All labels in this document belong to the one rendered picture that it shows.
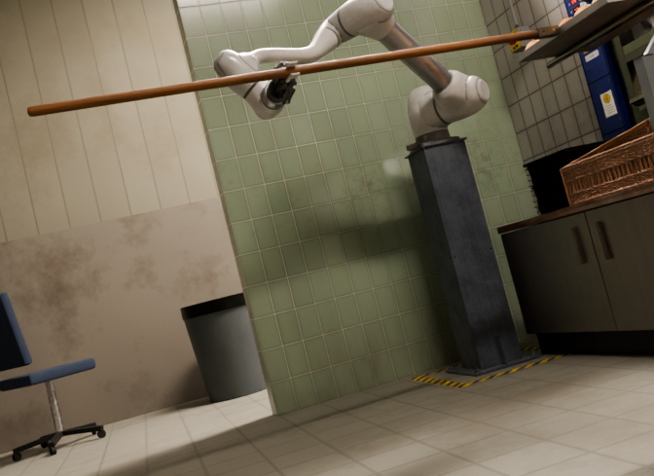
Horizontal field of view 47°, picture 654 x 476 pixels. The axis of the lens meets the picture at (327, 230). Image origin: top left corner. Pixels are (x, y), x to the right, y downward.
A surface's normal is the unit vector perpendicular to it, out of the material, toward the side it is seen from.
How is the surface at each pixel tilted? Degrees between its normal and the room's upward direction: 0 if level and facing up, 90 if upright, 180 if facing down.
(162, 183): 90
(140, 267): 90
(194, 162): 90
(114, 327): 90
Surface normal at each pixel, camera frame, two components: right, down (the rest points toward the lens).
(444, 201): 0.23, -0.13
